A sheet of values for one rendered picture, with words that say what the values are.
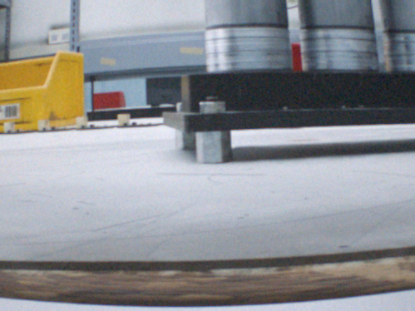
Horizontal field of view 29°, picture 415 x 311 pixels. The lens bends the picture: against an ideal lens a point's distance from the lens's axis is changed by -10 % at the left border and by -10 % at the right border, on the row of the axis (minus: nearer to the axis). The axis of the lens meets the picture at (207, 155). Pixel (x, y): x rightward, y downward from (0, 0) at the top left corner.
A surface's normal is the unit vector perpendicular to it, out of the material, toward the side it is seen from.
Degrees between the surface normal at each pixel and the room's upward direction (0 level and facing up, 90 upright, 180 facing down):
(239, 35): 90
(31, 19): 90
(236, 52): 90
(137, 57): 90
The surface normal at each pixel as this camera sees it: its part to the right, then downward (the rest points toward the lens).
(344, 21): -0.01, 0.07
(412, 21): -0.36, 0.07
